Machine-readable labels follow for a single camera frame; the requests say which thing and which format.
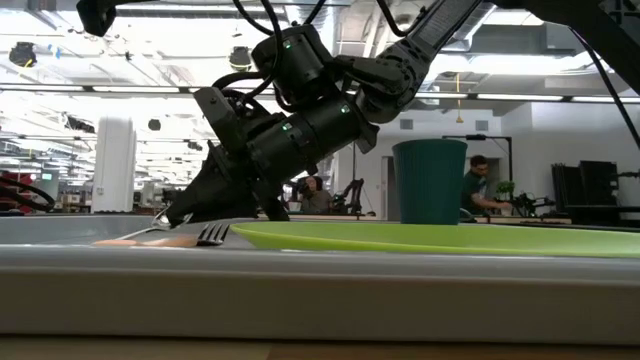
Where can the lime green plate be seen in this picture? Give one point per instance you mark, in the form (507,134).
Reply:
(425,239)

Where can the black background gantry frame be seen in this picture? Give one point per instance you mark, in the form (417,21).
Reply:
(475,137)

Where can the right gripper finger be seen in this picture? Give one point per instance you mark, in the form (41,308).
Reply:
(215,205)

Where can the grey plastic tray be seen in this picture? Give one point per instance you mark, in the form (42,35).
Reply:
(300,300)

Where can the black ceiling device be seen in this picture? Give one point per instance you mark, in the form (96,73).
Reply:
(22,54)
(154,124)
(241,58)

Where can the white round column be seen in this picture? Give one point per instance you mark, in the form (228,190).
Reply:
(114,165)

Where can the small potted plant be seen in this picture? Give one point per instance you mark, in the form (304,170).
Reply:
(505,190)

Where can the wooden background table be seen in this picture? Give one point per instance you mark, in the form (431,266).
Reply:
(540,219)

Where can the black equipment cabinets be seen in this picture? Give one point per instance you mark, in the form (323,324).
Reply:
(595,182)

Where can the red background machine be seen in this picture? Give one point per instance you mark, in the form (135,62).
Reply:
(10,182)

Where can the dark green ribbed cup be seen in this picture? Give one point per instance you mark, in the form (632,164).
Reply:
(429,182)

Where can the person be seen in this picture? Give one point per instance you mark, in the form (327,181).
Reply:
(317,200)
(475,187)

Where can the green exit sign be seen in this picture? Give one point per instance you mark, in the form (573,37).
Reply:
(47,176)

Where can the long white ceiling light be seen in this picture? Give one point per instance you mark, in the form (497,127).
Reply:
(607,99)
(442,95)
(520,97)
(135,89)
(40,88)

